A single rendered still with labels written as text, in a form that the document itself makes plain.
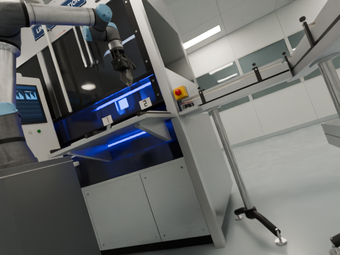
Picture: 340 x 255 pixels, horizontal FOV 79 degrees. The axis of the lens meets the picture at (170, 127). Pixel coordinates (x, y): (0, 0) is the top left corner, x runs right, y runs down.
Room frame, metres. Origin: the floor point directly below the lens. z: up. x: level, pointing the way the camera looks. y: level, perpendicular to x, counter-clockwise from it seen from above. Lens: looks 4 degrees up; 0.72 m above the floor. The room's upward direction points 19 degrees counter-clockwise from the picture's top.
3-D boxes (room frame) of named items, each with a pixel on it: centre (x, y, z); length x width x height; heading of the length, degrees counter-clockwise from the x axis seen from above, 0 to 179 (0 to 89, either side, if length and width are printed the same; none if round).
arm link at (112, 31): (1.11, 0.14, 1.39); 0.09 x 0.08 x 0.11; 128
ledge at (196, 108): (1.35, -0.17, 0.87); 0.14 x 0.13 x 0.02; 158
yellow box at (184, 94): (1.32, -0.14, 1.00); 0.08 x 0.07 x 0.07; 158
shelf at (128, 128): (1.30, 0.32, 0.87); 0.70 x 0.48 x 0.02; 68
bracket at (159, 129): (1.20, 0.09, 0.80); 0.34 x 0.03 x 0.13; 158
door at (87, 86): (1.59, 0.60, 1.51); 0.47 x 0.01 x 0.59; 68
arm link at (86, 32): (1.04, 0.21, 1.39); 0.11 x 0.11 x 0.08; 38
